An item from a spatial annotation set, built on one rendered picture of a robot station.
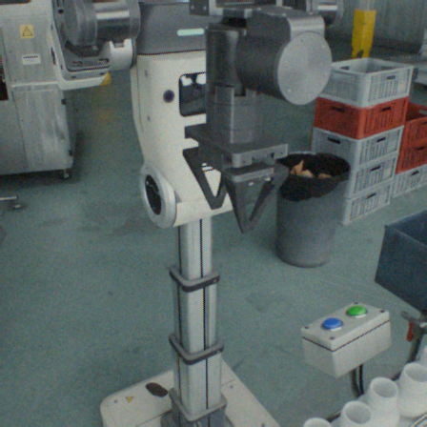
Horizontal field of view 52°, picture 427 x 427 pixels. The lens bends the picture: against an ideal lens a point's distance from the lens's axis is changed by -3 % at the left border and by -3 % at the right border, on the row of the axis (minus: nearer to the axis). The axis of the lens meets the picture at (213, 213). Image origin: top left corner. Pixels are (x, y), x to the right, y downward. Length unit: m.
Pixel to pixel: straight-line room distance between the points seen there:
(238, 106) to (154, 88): 0.49
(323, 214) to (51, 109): 2.44
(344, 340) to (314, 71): 0.50
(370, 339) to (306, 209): 1.89
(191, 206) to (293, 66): 0.67
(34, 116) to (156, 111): 3.19
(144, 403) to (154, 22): 1.32
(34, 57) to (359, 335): 3.53
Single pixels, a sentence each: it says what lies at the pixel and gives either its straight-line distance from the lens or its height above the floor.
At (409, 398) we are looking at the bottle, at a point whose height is 1.13.
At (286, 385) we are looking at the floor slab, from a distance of 2.18.
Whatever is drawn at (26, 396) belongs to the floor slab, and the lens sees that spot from 2.26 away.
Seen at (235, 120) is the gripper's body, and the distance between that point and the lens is 0.43.
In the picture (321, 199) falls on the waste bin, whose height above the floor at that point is 0.50.
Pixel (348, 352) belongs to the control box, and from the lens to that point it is 0.79.
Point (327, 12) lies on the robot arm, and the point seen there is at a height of 1.58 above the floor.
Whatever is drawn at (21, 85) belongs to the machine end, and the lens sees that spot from 4.02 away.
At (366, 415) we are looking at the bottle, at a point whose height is 1.15.
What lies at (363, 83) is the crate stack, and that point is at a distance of 3.08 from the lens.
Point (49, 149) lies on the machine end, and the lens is 4.14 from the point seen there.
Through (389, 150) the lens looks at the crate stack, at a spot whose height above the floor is 0.50.
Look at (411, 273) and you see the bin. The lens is 1.49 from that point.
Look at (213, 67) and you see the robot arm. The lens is 0.43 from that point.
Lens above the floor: 1.63
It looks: 28 degrees down
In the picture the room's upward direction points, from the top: straight up
